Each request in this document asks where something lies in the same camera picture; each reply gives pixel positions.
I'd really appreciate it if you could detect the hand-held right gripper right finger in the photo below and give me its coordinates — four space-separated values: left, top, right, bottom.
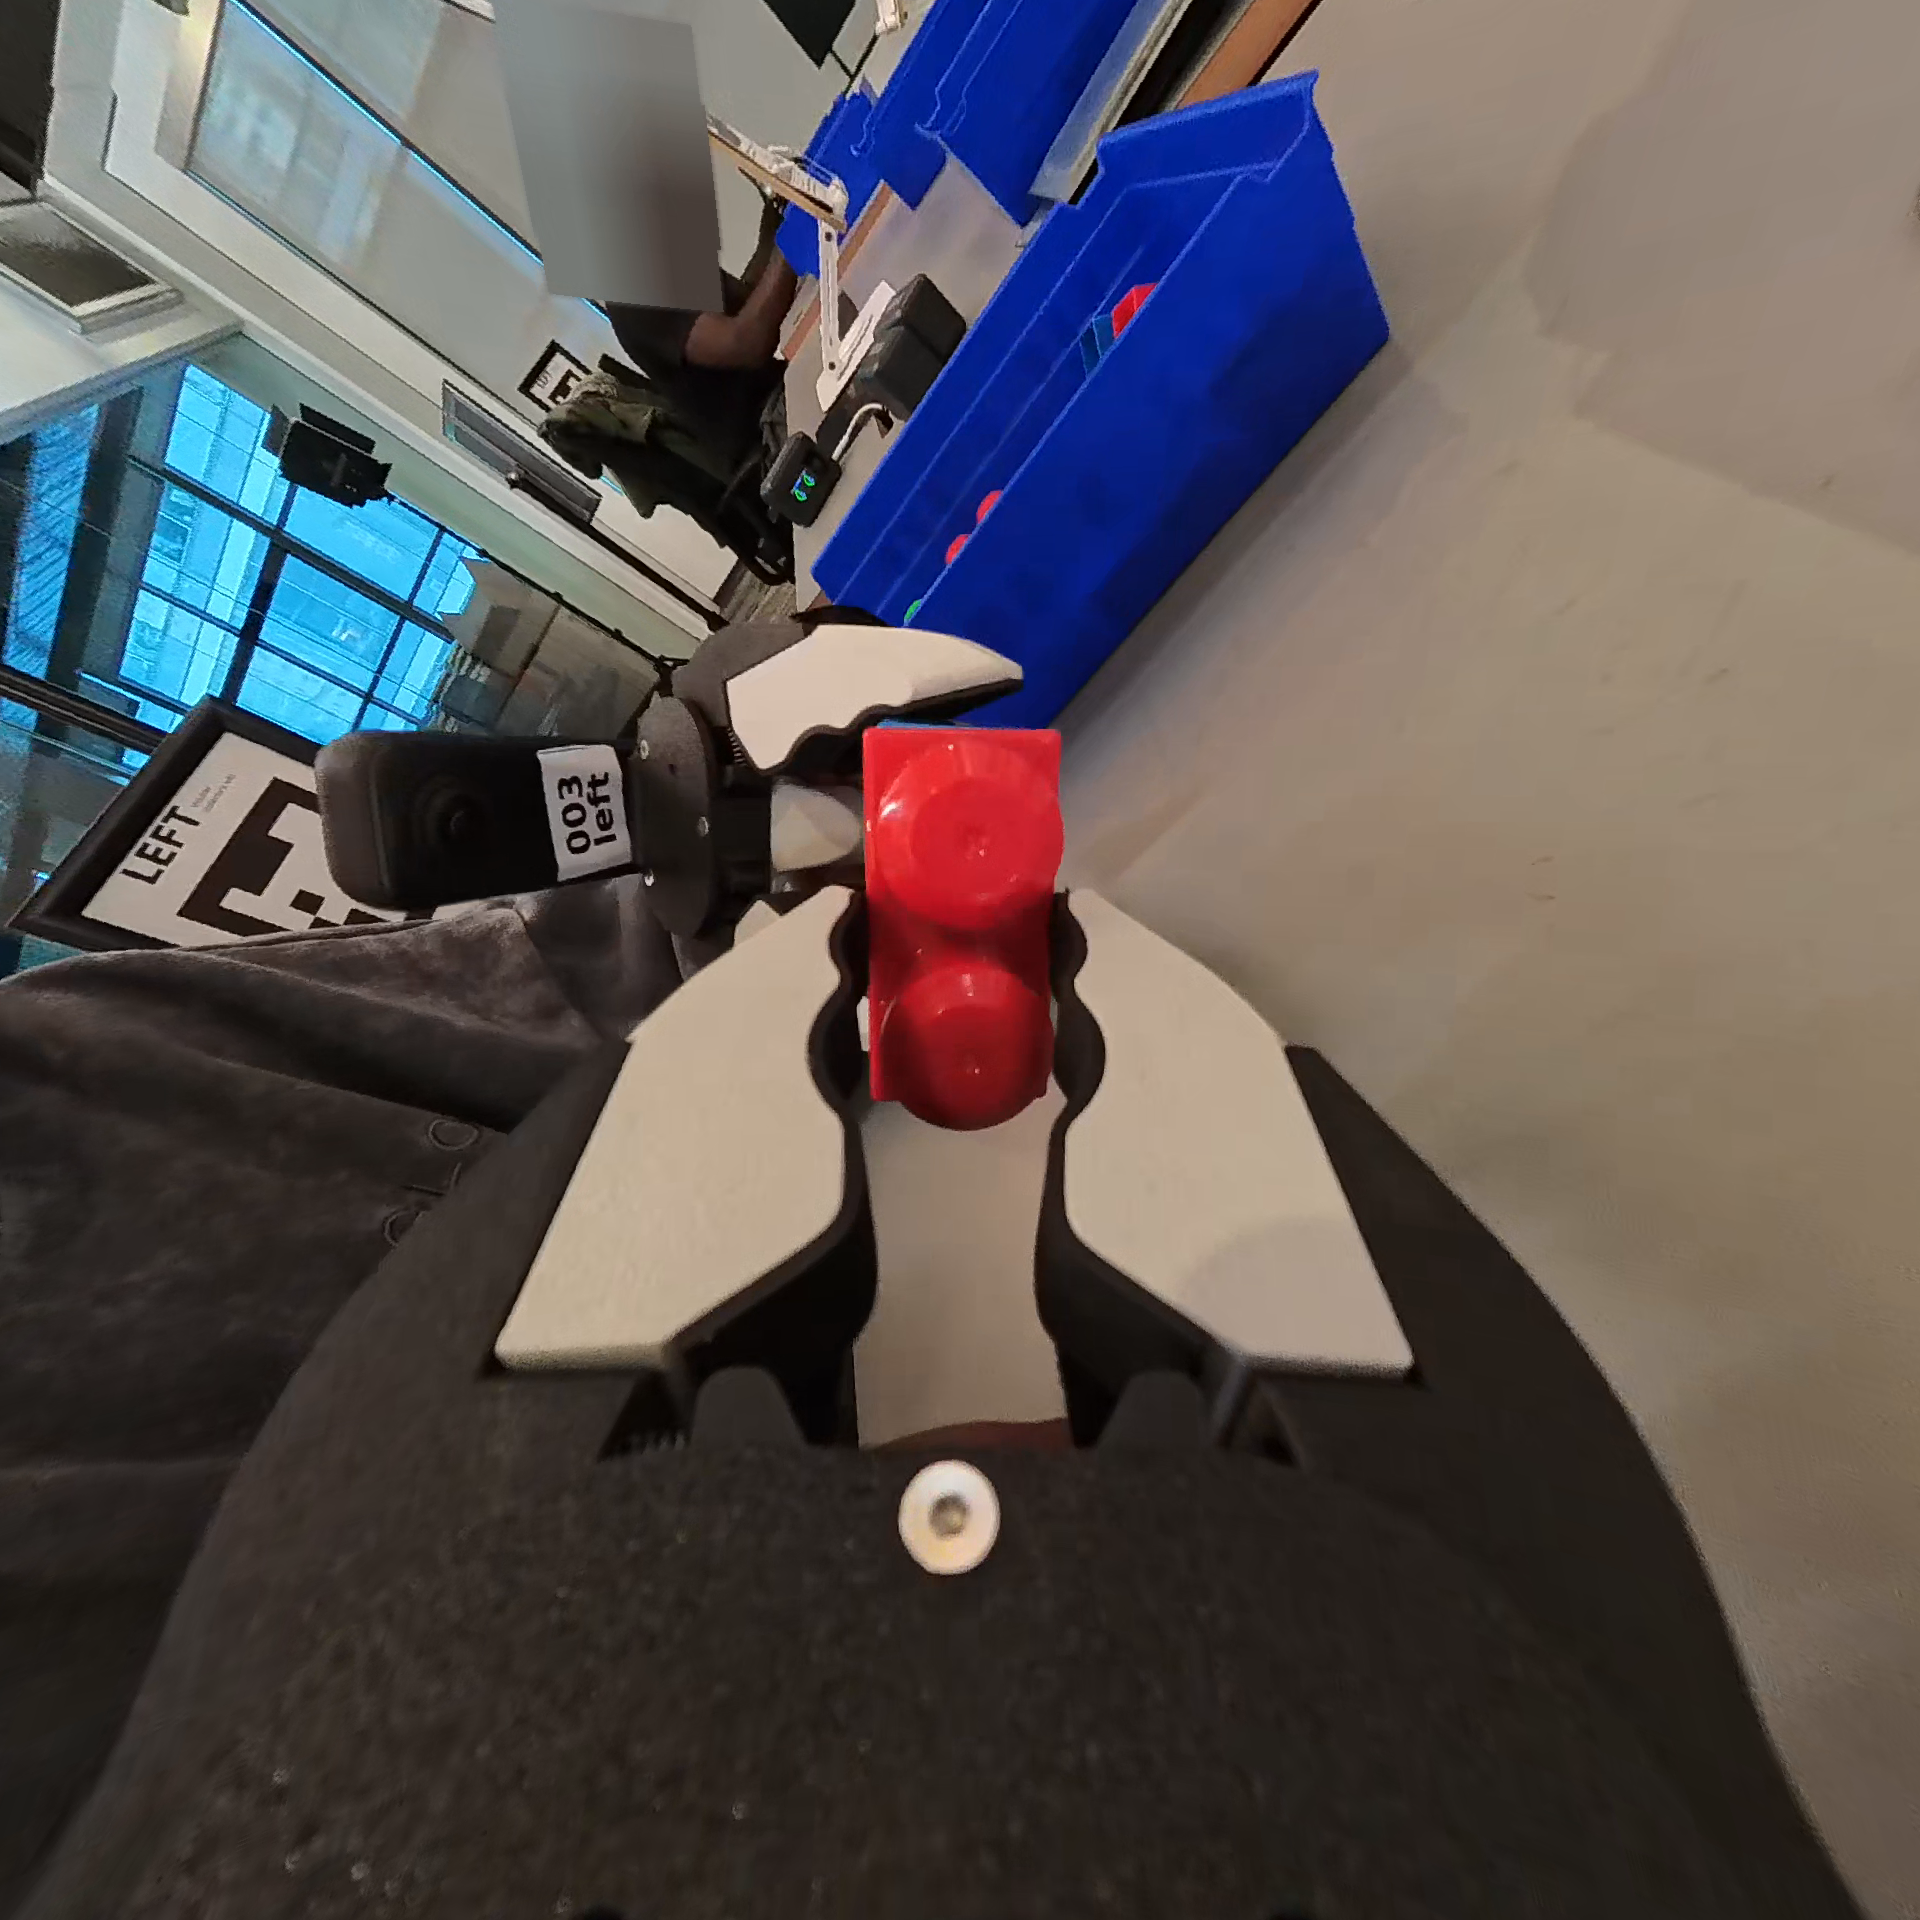
1032 886 1418 1454

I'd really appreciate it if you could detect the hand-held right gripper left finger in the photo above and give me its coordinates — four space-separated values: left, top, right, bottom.
491 886 876 1454

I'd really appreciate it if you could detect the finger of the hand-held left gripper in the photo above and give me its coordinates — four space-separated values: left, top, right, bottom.
731 780 869 952
725 622 1025 780

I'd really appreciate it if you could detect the red two-stud building block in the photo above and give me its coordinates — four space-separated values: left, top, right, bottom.
860 725 1067 1130

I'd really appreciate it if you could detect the blue plastic bin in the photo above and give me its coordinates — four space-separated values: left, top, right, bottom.
802 83 890 212
872 0 1203 227
810 70 1390 731

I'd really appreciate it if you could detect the person's left forearm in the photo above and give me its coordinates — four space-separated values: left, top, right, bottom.
0 877 677 1172

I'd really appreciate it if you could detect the black box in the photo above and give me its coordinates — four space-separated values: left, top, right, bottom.
849 276 970 414

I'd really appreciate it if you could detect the olive green jacket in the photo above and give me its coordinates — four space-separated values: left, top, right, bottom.
539 368 700 497

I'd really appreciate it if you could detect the wooden board document stand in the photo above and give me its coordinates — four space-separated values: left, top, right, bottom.
704 120 904 400

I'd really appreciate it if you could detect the black framed marker sign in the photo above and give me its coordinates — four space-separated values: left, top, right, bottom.
6 697 453 952

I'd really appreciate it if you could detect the person's own dark clothing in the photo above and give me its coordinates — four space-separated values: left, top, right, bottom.
0 1140 496 1862

